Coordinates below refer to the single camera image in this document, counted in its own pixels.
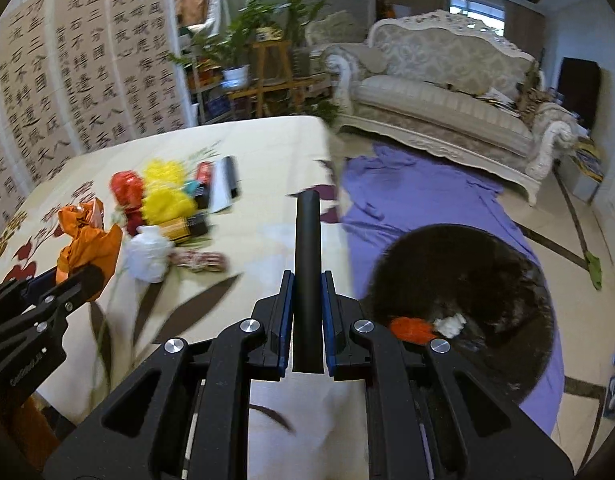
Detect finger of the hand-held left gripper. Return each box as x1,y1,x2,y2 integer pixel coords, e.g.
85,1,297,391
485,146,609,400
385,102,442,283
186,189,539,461
18,262,107,342
0,266,61,312

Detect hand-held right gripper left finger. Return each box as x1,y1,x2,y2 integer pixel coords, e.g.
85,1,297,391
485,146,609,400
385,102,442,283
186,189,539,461
42,270,296,480

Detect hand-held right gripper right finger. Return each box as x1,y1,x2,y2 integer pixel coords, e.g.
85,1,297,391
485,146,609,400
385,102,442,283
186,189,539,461
321,270,574,480

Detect orange plastic bag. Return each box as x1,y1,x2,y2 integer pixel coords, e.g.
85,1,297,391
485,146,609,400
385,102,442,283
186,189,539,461
56,199,124,303

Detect black plastic tube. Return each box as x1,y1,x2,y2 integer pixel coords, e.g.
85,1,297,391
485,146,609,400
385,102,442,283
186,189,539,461
294,190,324,375

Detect black trash bin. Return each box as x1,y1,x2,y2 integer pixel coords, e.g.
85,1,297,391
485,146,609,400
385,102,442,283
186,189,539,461
360,224,557,406

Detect orange crumpled wrapper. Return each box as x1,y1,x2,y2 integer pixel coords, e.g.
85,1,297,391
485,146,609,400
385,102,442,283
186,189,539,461
390,316,436,344

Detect white plastic bag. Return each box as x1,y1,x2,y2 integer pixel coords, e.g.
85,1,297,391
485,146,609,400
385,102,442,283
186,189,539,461
124,225,174,283

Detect red and white patterned wrapper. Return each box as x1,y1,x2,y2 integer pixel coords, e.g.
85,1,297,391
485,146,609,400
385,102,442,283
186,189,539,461
168,250,230,274

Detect white crumpled paper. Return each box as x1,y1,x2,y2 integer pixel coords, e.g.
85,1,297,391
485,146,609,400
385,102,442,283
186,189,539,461
432,312,466,339

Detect red crumpled plastic bag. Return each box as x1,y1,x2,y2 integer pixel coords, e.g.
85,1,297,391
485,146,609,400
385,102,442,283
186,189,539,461
110,170,147,236

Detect yellow plastic bag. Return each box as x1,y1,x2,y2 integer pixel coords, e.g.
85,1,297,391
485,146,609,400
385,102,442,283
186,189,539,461
140,185,199,227
140,159,189,192

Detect black and white box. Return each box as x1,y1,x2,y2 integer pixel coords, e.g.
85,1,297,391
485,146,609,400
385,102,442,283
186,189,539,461
208,156,241,214

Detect purple cloth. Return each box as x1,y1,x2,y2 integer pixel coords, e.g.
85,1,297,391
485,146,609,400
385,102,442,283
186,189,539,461
340,141,563,436

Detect floral tablecloth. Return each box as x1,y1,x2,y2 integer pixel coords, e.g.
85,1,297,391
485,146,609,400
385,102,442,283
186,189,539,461
0,116,369,480

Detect wooden plant stand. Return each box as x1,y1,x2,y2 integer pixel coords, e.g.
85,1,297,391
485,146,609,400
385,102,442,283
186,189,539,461
226,39,334,117

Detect white storage shelf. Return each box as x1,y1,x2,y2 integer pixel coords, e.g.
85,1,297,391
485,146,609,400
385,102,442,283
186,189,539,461
188,30,234,126

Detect cream carved sofa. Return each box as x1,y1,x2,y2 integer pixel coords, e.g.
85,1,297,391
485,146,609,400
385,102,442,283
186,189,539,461
323,10,579,206

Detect white plant pot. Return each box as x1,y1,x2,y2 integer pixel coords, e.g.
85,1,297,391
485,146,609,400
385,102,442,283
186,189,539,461
222,64,251,89

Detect magazines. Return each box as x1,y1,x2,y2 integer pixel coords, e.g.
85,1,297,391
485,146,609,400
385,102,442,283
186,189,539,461
475,87,523,119

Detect green potted plant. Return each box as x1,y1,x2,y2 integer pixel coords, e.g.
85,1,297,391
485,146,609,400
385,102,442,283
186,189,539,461
170,0,283,91

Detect tall green plant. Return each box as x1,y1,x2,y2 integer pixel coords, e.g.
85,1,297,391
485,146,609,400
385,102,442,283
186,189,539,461
278,0,329,81

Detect patterned cushion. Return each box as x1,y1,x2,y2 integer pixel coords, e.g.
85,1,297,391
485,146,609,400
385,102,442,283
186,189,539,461
517,85,559,117

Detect black cabinet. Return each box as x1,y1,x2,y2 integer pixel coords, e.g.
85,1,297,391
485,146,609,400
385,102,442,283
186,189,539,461
557,57,602,131

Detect window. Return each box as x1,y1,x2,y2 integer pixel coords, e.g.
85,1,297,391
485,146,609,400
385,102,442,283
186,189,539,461
450,0,506,36

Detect calligraphy wall screen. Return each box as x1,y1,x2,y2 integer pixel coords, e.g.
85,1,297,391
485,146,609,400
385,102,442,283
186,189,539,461
0,0,191,261

